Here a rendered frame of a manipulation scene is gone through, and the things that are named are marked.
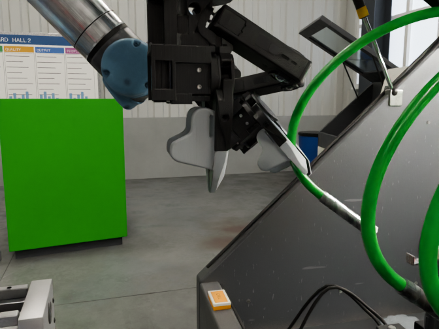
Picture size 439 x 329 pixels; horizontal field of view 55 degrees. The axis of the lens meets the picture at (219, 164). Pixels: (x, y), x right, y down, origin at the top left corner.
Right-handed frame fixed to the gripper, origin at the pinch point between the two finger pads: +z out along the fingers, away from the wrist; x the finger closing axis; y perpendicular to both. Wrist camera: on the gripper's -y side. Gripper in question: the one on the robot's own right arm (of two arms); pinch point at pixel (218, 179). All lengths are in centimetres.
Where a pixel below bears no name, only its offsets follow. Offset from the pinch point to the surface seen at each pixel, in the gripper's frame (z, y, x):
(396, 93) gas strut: -10, -43, -30
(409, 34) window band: -99, -390, -504
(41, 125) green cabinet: 12, 76, -313
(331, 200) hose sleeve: 6.1, -19.7, -11.5
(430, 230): 1.5, -13.7, 16.3
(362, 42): -16.4, -22.7, -10.4
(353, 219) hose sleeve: 8.8, -22.7, -10.2
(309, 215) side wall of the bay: 14.2, -25.3, -31.2
